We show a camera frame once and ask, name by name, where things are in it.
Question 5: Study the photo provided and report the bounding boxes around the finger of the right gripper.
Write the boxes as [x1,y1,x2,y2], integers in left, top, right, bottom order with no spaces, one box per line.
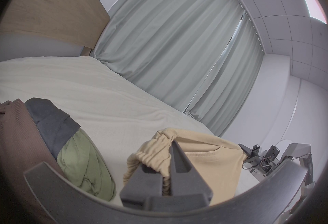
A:
[238,143,254,158]

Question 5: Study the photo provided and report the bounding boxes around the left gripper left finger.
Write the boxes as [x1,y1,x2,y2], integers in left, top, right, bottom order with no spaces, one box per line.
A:
[119,164,164,208]

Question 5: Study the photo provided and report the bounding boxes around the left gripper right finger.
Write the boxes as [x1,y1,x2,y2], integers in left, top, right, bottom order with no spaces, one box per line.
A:
[168,140,214,207]

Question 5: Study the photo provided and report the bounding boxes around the tan shorts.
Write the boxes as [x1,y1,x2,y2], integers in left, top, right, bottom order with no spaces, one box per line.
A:
[123,128,248,205]

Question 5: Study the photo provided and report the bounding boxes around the bed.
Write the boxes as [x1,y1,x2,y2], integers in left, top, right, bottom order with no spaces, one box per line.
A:
[0,0,260,207]

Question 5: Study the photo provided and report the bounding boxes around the olive green garment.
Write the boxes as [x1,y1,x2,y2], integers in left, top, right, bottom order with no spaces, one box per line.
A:
[57,129,116,202]

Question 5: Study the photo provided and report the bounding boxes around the grey-green curtain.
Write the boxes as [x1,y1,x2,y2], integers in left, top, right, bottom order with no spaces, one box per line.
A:
[183,11,265,138]
[93,0,247,126]

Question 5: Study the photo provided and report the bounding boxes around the black garment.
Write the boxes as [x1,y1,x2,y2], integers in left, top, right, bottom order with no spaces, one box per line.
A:
[25,98,81,162]

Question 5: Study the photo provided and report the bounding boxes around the brown shorts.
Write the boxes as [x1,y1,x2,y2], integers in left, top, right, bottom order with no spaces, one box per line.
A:
[0,98,65,224]

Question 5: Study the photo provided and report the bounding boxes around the ceiling light panel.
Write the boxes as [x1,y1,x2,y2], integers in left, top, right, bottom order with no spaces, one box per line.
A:
[298,0,327,25]

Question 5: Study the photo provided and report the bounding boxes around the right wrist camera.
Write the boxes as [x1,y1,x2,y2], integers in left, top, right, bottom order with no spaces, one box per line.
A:
[265,146,280,161]

